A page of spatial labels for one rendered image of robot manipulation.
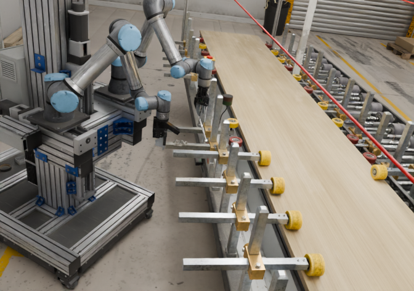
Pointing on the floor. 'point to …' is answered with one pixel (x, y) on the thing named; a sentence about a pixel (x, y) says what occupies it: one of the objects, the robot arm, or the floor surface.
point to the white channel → (307, 25)
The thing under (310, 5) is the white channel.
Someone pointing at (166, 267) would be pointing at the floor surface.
